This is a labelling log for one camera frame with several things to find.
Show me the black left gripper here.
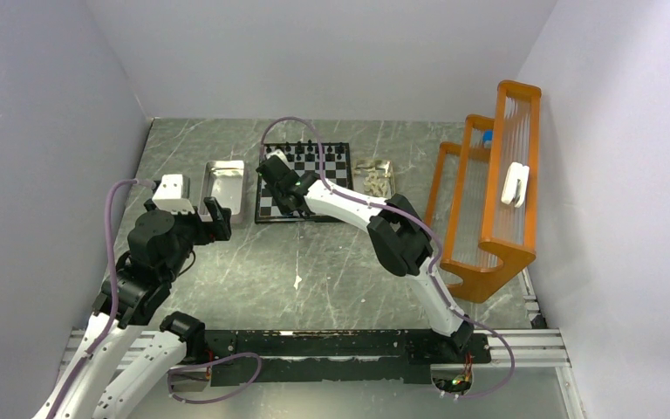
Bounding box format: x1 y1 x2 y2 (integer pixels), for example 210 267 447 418
161 194 229 280

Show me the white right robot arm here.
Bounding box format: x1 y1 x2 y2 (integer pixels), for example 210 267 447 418
256 151 474 361

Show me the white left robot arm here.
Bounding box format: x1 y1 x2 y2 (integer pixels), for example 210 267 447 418
36 197 232 418

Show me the black white chess board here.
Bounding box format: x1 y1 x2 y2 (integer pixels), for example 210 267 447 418
254 140 353 224

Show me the yellow tray of white pieces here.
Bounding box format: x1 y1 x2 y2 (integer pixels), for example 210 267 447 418
352 159 396 199

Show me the silver metal tray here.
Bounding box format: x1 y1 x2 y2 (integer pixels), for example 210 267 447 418
199 160 248 224

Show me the orange wooden rack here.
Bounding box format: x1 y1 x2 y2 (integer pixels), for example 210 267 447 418
425 80 543 303

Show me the blue cap bottle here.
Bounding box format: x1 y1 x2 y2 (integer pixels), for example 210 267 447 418
482 130 493 148

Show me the white clip object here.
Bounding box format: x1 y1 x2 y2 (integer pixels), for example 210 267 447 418
500 161 530 208

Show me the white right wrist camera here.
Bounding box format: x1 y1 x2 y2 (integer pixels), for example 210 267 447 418
264 149 288 163

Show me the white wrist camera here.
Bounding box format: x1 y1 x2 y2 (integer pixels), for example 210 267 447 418
152 174 195 215
264 149 288 163

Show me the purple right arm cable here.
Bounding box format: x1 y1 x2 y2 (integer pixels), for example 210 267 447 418
259 116 516 400

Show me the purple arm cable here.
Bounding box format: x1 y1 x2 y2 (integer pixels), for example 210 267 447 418
45 178 157 419
259 116 516 400

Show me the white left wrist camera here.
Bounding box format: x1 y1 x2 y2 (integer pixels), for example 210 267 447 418
152 174 195 215

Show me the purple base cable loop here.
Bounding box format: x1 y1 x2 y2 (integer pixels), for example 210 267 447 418
166 349 263 405

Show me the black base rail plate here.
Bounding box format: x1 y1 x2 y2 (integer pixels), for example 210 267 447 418
197 329 491 387

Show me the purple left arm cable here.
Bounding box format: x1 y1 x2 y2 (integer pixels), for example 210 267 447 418
45 178 157 419

